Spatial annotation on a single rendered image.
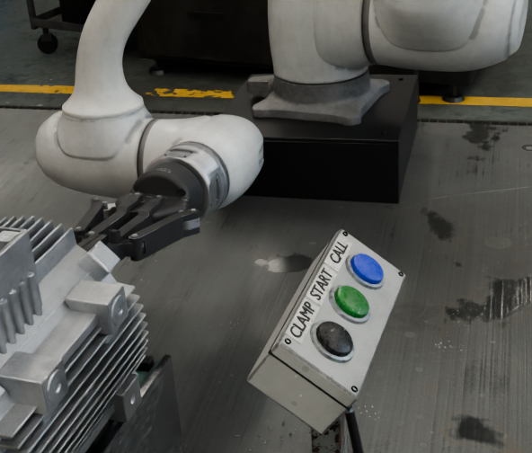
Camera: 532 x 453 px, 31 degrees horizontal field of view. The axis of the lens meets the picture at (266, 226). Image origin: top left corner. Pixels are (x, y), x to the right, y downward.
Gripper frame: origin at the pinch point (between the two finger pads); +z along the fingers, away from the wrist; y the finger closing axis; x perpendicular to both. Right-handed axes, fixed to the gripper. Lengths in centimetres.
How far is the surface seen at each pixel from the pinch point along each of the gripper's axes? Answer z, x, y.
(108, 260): 8.0, -4.4, 7.2
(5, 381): 23.0, -1.2, 6.8
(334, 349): 13.5, -2.3, 28.2
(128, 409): 11.0, 7.7, 9.7
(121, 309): 11.0, -1.6, 9.8
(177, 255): -40.8, 17.2, -9.7
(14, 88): -296, 62, -210
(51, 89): -297, 62, -191
